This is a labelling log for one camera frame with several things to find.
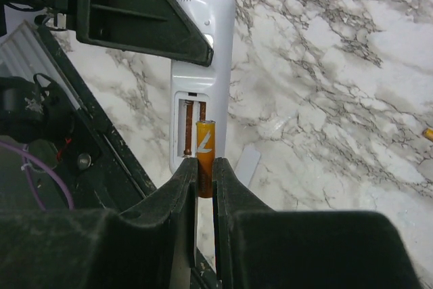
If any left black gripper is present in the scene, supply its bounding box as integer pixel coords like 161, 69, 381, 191
1, 0, 213, 66

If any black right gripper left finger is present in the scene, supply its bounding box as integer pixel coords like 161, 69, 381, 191
1, 158, 198, 288

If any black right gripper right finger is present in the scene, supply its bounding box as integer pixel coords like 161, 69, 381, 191
212, 158, 421, 288

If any white battery compartment cover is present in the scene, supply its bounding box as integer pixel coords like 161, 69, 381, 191
235, 144, 261, 187

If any white remote control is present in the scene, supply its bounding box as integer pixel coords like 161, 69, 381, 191
168, 0, 235, 172

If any orange battery mid table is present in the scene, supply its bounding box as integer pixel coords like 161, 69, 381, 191
196, 120, 215, 198

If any orange AA battery near box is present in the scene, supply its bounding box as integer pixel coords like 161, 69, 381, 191
422, 128, 433, 141

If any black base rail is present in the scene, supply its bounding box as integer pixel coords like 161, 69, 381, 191
0, 24, 217, 289

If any aluminium extrusion rail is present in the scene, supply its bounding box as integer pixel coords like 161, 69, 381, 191
1, 21, 81, 110

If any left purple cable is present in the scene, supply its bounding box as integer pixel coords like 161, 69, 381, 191
0, 138, 75, 212

